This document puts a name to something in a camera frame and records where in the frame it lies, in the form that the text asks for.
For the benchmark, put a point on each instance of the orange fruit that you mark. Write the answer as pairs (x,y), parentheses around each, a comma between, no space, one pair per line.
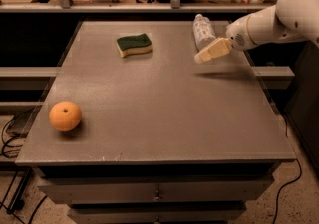
(65,116)

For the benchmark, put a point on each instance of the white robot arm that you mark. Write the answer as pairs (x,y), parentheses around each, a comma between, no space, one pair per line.
(285,22)

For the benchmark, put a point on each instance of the metal drawer knob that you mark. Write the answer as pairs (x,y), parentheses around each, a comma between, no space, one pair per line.
(157,197)

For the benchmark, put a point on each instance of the clear plastic water bottle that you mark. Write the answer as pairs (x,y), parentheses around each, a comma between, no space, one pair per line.
(203,31)

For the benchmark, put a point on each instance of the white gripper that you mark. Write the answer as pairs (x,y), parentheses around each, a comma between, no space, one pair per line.
(237,37)

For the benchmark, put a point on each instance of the grey cabinet with drawers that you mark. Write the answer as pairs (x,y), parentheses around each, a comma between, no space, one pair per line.
(204,136)

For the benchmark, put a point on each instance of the green and yellow sponge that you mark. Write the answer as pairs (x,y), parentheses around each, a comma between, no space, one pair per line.
(131,45)

